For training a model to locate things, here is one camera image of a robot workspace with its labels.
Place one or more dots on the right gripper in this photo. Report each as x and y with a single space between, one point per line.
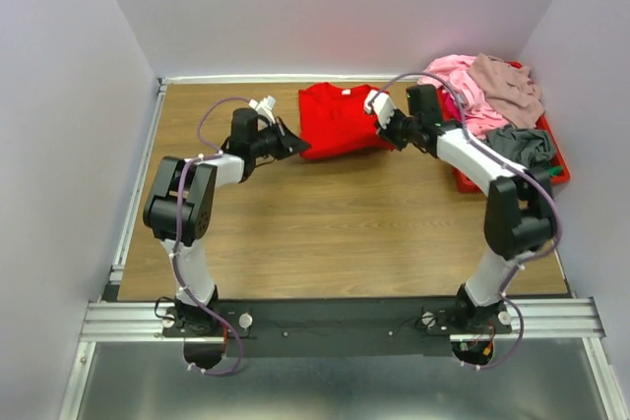
387 133

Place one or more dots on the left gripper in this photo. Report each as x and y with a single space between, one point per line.
287 144

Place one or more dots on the red t-shirt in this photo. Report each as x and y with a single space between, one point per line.
333 121

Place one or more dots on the red plastic bin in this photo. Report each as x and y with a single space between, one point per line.
466 186

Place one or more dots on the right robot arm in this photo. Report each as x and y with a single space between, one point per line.
520 215

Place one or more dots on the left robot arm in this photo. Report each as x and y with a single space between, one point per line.
179 206

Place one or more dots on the magenta shirt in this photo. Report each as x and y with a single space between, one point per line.
450 107

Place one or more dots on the light pink shirt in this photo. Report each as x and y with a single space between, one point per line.
480 116

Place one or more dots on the dusty pink shirt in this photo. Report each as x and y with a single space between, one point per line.
509 90

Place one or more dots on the grey shirt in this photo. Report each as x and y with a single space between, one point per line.
528 147

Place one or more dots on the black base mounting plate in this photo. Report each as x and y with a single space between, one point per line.
342 327

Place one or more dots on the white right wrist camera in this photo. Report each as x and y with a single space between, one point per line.
380 105

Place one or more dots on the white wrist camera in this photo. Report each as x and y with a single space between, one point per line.
380 105
264 108

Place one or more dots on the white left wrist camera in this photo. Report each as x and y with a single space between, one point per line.
264 108

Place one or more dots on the aluminium left rail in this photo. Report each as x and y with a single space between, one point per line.
117 267

